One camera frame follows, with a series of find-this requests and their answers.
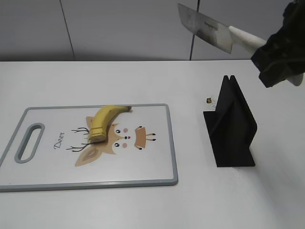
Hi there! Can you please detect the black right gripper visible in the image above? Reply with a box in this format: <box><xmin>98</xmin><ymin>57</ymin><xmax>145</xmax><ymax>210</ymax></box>
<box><xmin>251</xmin><ymin>0</ymin><xmax>305</xmax><ymax>88</ymax></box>

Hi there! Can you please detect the black knife stand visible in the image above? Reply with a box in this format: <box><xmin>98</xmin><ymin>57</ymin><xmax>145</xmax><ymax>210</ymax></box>
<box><xmin>203</xmin><ymin>75</ymin><xmax>257</xmax><ymax>167</ymax></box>

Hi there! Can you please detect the white-handled cleaver knife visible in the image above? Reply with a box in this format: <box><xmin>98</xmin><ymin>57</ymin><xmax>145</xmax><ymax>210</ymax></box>
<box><xmin>178</xmin><ymin>4</ymin><xmax>267</xmax><ymax>56</ymax></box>

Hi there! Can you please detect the white deer cutting board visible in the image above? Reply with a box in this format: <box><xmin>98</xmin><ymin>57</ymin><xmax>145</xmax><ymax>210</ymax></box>
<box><xmin>0</xmin><ymin>104</ymin><xmax>178</xmax><ymax>192</ymax></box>

